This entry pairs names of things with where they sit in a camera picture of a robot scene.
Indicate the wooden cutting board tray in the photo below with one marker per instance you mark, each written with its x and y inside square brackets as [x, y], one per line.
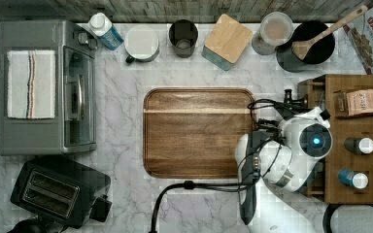
[192, 132]

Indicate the black pot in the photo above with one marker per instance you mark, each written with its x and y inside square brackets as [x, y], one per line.
[317, 54]

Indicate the grey toaster oven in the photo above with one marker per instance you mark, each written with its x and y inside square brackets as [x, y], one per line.
[73, 127]

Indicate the wooden drawer cabinet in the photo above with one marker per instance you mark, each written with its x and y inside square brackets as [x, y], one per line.
[340, 158]

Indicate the glass jar with lid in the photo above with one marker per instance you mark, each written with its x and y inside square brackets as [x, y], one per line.
[275, 30]

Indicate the wooden spoon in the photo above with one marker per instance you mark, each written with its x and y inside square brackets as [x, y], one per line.
[301, 48]

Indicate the black rimmed white plate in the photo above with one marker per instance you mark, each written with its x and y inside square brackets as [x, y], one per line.
[339, 218]

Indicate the white lidded mug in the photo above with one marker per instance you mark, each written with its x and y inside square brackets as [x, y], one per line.
[141, 44]

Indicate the black two-slot toaster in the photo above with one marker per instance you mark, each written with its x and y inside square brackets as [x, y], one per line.
[62, 190]

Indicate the blue bottle with white cap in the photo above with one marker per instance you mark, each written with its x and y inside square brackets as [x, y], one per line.
[103, 28]

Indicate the dark grey cup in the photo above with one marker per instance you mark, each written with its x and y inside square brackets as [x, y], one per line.
[183, 36]

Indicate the wooden drawer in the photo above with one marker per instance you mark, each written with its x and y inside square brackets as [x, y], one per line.
[313, 92]

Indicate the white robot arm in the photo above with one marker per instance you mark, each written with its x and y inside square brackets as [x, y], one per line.
[284, 154]

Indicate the pink packet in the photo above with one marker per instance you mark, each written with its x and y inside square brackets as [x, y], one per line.
[360, 102]

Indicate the dark shaker white cap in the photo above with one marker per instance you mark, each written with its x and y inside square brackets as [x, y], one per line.
[359, 145]

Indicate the white striped dish towel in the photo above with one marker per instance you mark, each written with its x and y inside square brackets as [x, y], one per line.
[31, 84]

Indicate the blue shaker white cap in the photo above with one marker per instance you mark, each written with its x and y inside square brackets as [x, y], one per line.
[354, 179]

